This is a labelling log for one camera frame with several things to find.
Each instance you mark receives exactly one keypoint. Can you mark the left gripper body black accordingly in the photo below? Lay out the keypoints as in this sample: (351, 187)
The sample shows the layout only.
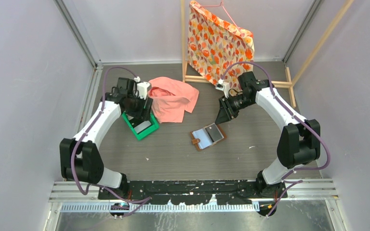
(136, 108)

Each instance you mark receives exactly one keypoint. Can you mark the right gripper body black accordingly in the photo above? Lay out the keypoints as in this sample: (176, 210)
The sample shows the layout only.
(236, 103)

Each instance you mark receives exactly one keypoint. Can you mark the black credit card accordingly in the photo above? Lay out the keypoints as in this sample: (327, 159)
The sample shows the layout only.
(214, 133)

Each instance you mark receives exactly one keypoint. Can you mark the green card tray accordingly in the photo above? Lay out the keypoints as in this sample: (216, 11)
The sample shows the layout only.
(141, 128)

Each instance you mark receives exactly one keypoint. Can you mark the brown leather card holder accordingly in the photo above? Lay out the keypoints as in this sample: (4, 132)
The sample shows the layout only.
(201, 140)

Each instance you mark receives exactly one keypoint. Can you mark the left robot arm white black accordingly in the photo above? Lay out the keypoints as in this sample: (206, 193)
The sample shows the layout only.
(79, 156)

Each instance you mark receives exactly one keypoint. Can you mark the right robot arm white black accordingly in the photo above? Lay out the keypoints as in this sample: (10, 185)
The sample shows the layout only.
(298, 143)

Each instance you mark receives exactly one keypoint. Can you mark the pink cloth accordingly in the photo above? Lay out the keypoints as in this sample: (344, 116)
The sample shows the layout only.
(172, 99)

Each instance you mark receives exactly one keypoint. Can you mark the floral fabric bag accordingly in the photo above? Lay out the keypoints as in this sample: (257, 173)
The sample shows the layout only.
(218, 49)

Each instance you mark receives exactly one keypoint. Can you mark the pink hanger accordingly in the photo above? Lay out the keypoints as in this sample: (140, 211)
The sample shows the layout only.
(221, 5)

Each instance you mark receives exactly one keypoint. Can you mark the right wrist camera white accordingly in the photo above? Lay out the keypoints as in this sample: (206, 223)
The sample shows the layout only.
(224, 87)

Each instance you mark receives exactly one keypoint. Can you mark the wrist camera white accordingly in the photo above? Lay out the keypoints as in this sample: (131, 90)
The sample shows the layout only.
(224, 87)
(141, 88)

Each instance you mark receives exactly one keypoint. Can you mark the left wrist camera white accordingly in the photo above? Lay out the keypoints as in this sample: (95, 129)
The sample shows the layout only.
(141, 88)

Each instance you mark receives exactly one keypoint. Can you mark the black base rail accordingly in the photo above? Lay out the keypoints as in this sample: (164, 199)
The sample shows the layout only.
(196, 192)

